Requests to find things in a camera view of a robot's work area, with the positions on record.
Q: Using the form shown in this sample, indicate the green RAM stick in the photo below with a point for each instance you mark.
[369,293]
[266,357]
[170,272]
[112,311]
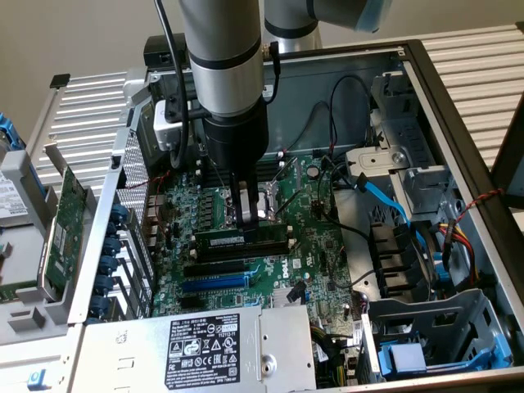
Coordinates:
[16,292]
[217,240]

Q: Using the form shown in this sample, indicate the metal rear port stack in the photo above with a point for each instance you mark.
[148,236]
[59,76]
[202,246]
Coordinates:
[155,221]

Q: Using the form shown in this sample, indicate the blue card retainer latch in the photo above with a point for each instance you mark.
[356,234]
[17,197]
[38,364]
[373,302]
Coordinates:
[108,266]
[119,213]
[99,305]
[104,285]
[113,230]
[111,247]

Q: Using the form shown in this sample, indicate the black power supply label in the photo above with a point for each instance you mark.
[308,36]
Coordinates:
[202,352]

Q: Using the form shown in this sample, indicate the green Dell motherboard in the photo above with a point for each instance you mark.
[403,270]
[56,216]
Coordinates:
[319,245]

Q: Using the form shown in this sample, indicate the blue square button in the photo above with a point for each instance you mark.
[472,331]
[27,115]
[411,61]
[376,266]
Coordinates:
[37,380]

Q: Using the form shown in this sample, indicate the grey disk bay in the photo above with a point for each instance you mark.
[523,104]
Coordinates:
[471,311]

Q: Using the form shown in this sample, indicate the short black expansion slot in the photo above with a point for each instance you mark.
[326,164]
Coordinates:
[191,302]

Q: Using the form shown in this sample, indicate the silver chipset heatsink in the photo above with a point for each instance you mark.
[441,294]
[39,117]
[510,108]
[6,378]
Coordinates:
[280,298]

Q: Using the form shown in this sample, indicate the open metal PC case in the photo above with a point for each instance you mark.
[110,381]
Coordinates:
[311,82]

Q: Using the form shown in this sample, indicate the black fan shroud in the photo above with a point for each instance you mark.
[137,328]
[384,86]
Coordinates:
[393,258]

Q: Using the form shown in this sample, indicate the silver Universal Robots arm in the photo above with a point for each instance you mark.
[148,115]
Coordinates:
[221,49]

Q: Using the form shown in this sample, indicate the blue plastic disk carrier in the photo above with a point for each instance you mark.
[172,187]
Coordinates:
[405,360]

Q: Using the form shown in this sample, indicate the white case sticker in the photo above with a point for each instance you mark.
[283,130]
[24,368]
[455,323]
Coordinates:
[268,91]

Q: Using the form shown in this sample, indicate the CPU socket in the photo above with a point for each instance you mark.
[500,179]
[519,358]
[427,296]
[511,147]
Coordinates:
[268,200]

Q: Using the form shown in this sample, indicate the green graphics card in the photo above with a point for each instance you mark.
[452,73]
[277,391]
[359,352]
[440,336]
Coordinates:
[65,233]

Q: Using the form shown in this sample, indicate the grey parts rack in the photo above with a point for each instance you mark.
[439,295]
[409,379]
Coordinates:
[20,254]

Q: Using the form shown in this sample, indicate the silver power supply unit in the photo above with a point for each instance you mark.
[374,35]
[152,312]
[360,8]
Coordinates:
[123,360]

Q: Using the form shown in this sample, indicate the thin metal locking lever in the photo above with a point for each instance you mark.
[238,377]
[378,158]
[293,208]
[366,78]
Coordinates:
[220,178]
[288,203]

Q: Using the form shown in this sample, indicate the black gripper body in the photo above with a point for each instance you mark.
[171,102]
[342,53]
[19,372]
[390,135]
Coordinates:
[237,139]

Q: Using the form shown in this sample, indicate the blue plastic disk bracket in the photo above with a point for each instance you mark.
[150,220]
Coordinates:
[10,132]

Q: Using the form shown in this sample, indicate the black box behind case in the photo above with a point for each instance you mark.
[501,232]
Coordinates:
[157,49]

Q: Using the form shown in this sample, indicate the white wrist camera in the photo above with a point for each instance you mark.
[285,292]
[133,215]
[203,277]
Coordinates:
[165,131]

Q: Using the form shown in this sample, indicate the long black expansion slot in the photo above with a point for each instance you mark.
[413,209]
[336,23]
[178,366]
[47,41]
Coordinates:
[213,268]

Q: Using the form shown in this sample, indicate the metal socket cover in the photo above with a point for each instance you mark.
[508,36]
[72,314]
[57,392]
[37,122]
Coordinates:
[288,174]

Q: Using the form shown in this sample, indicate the black table corner clip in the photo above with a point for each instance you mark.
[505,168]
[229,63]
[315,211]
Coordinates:
[60,80]

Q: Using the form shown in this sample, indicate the silver disk bay cage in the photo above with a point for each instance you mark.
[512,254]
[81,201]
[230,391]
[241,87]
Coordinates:
[409,135]

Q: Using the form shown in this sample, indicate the silver hard disk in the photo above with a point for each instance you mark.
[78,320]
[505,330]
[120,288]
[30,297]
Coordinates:
[10,198]

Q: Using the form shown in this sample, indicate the round coin battery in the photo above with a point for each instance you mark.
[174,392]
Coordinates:
[313,170]

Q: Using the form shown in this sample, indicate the blue expansion slot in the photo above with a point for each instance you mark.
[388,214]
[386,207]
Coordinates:
[215,283]

